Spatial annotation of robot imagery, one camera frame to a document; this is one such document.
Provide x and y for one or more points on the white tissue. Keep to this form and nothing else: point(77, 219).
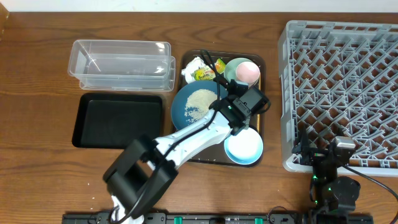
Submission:
point(190, 69)

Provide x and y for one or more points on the brown serving tray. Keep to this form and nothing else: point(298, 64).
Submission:
point(215, 154)

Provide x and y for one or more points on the mint green bowl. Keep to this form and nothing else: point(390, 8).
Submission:
point(230, 69)

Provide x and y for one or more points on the green orange snack wrapper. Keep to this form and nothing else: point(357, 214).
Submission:
point(206, 73)

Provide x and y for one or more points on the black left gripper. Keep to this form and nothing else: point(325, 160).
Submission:
point(247, 123)

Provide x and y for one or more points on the dark blue plate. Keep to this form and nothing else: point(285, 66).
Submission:
point(178, 105)

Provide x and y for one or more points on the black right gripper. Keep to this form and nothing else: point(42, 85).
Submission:
point(304, 146)

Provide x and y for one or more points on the light blue white bowl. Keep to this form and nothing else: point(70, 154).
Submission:
point(245, 148)

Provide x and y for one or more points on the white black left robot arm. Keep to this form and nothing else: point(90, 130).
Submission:
point(143, 172)

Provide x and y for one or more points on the black plastic tray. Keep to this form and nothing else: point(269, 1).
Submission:
point(112, 121)

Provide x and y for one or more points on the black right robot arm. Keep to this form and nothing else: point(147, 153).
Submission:
point(331, 192)

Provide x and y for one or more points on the pink cup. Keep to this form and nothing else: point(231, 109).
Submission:
point(248, 72)

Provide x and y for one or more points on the white rice pile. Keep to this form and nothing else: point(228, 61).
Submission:
point(197, 104)

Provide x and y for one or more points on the clear plastic bin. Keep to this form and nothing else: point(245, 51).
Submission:
point(122, 65)

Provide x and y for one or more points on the grey dishwasher rack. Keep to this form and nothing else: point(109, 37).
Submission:
point(340, 78)

